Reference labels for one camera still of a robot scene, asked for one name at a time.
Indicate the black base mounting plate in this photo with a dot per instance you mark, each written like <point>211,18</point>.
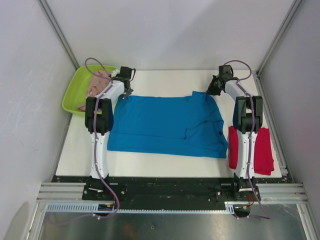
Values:
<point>126,188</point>

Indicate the green plastic basin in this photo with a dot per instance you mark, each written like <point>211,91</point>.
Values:
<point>75,94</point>

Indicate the left aluminium corner post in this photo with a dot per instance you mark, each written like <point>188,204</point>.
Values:
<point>52,20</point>

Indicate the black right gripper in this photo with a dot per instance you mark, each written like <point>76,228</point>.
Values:
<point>211,90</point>

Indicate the grey slotted cable duct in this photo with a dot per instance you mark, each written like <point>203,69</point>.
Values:
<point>64,207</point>

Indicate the right aluminium corner post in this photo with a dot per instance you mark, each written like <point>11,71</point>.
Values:
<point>280,34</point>

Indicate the aluminium frame rail front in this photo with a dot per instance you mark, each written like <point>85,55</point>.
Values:
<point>269,193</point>

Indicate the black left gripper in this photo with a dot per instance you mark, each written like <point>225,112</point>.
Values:
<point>129,92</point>

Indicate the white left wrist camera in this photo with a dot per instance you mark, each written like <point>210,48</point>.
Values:
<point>114,73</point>

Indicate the folded red t shirt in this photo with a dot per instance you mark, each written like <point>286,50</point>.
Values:
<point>263,159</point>

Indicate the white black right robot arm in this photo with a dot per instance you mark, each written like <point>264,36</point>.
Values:
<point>247,116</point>

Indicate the blue t shirt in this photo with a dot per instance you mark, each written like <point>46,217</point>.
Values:
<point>185,126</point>

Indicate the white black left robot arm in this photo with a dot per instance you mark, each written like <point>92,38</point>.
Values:
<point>105,88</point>

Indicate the aluminium corner post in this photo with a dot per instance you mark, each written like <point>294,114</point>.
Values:
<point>280,34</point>
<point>52,20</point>

